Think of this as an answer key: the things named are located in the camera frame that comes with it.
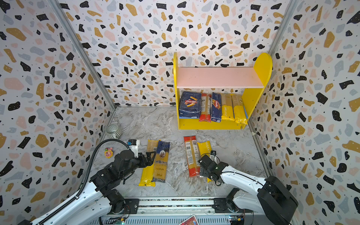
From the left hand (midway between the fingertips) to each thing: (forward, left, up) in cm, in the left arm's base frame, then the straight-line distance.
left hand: (150, 151), depth 75 cm
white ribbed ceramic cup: (+25, +34, -17) cm, 46 cm away
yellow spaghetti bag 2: (+31, -56, -2) cm, 64 cm away
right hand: (-3, -31, -17) cm, 36 cm away
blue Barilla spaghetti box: (+28, -40, -1) cm, 49 cm away
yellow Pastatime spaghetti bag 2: (+10, -32, -17) cm, 38 cm away
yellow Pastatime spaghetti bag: (+29, -48, -2) cm, 56 cm away
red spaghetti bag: (+33, -33, -1) cm, 47 cm away
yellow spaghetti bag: (-9, +3, -16) cm, 19 cm away
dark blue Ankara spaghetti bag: (0, -4, -15) cm, 16 cm away
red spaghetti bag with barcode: (+2, -24, -16) cm, 29 cm away
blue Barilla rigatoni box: (+33, -22, +2) cm, 40 cm away
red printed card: (-30, -22, -16) cm, 40 cm away
